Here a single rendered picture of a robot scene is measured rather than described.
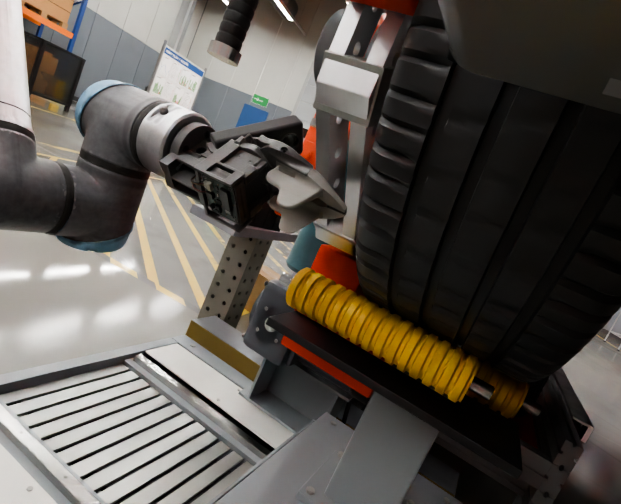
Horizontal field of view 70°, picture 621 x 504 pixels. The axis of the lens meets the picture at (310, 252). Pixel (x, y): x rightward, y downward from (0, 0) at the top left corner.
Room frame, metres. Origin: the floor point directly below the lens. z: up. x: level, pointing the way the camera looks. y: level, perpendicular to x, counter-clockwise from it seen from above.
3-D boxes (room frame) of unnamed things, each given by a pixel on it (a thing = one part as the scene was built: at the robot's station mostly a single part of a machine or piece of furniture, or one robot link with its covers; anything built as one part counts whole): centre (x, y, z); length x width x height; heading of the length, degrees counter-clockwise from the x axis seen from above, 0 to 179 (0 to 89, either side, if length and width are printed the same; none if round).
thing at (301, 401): (0.99, -0.15, 0.26); 0.42 x 0.18 x 0.35; 68
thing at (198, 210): (1.43, 0.21, 0.44); 0.43 x 0.17 x 0.03; 158
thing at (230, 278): (1.46, 0.20, 0.21); 0.10 x 0.10 x 0.42; 68
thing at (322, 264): (0.67, -0.10, 0.48); 0.16 x 0.12 x 0.17; 68
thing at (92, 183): (0.58, 0.29, 0.51); 0.12 x 0.09 x 0.12; 152
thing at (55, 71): (7.63, 5.66, 0.49); 1.27 x 0.88 x 0.97; 74
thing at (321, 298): (0.54, -0.12, 0.51); 0.29 x 0.06 x 0.06; 68
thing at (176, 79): (9.43, 3.95, 0.98); 1.50 x 0.50 x 1.95; 164
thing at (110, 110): (0.59, 0.28, 0.62); 0.12 x 0.09 x 0.10; 68
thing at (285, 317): (0.58, -0.17, 0.45); 0.34 x 0.16 x 0.01; 68
